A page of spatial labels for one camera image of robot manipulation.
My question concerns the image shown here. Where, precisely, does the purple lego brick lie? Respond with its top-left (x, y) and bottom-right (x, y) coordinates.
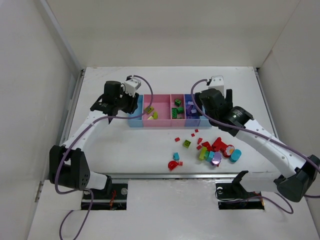
top-left (185, 101), bottom-right (199, 119)

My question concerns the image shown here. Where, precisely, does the green lego row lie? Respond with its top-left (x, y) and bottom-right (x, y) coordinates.
top-left (171, 107), bottom-right (184, 119)

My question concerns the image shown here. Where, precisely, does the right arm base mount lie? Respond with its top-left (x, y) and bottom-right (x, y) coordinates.
top-left (215, 170), bottom-right (265, 210)

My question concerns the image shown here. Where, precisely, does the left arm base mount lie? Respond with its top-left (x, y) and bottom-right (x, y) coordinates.
top-left (91, 183), bottom-right (128, 211)

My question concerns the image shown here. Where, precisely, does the lime square lego brick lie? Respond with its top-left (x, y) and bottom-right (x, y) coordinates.
top-left (182, 140), bottom-right (191, 149)

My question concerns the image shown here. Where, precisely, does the light blue bin left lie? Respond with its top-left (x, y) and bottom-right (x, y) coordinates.
top-left (127, 95), bottom-right (144, 128)

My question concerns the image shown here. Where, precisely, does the red dome lego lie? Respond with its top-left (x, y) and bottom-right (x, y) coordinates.
top-left (167, 160), bottom-right (183, 171)

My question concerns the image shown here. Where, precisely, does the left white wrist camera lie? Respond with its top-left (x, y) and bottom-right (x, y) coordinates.
top-left (123, 77), bottom-right (141, 97)

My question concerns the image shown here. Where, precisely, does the large pink bin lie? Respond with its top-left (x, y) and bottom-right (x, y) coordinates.
top-left (142, 94), bottom-right (172, 128)

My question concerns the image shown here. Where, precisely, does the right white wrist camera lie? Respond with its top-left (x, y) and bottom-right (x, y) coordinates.
top-left (207, 75), bottom-right (225, 94)

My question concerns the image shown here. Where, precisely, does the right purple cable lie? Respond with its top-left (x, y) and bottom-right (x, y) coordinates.
top-left (190, 78), bottom-right (320, 215)

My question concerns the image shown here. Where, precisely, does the small pink bin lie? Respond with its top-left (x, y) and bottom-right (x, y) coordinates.
top-left (170, 94), bottom-right (186, 128)

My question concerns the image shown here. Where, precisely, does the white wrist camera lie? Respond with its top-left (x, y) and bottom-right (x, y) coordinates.
top-left (123, 77), bottom-right (141, 97)
top-left (207, 75), bottom-right (225, 94)

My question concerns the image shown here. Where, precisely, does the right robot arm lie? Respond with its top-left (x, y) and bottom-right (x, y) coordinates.
top-left (191, 88), bottom-right (320, 203)

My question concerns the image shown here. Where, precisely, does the lavender flower lego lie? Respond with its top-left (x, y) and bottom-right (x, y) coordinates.
top-left (210, 152), bottom-right (222, 166)

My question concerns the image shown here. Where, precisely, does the dark green lego piece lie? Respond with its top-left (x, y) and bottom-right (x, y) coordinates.
top-left (174, 99), bottom-right (182, 107)

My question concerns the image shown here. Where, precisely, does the lime curved lego piece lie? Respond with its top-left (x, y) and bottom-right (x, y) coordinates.
top-left (152, 111), bottom-right (158, 120)

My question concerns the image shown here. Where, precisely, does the red round flower lego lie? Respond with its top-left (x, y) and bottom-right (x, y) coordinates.
top-left (222, 145), bottom-right (235, 158)

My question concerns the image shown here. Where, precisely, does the teal small lego brick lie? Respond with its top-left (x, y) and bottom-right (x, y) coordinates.
top-left (172, 152), bottom-right (180, 161)

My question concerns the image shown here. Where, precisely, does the lime tall lego brick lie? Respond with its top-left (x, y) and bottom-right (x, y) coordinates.
top-left (198, 146), bottom-right (208, 161)

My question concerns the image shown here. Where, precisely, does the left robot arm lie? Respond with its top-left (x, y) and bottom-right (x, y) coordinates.
top-left (49, 76), bottom-right (141, 193)

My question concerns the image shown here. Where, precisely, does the red lego cluster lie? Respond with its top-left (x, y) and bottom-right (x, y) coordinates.
top-left (196, 137), bottom-right (228, 153)

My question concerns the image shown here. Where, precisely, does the metal table rail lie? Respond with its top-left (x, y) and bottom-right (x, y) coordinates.
top-left (103, 173), bottom-right (238, 180)

